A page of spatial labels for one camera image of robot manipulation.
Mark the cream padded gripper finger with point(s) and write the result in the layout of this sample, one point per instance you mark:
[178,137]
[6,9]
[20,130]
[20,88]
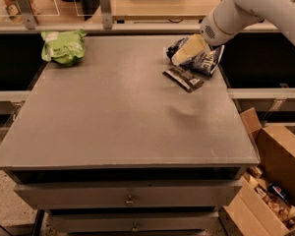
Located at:
[187,48]

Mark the black rxbar chocolate bar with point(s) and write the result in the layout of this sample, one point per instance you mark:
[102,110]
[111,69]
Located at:
[184,78]

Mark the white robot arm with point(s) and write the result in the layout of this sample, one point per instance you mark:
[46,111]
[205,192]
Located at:
[231,16]

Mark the blue chip bag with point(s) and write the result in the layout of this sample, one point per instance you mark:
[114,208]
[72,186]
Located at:
[205,63]

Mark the green chip bag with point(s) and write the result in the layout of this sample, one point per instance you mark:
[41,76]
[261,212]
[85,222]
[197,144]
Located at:
[63,47]

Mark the upper grey drawer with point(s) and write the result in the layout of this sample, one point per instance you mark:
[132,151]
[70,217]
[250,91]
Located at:
[79,195]

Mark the grey drawer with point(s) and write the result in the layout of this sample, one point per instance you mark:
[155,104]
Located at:
[79,195]
[132,222]

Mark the open cardboard box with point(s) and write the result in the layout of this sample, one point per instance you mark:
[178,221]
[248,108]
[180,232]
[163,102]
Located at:
[276,148]

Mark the snack packets in box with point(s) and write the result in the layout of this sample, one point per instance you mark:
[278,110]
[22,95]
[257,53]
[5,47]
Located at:
[273,196]

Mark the lower grey drawer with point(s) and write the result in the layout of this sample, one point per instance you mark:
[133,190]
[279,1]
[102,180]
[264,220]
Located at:
[132,222]

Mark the middle metal bracket post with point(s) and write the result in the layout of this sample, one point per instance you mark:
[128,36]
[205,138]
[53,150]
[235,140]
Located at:
[106,14]

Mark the left metal bracket post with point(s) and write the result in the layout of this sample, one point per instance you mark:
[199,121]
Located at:
[30,20]

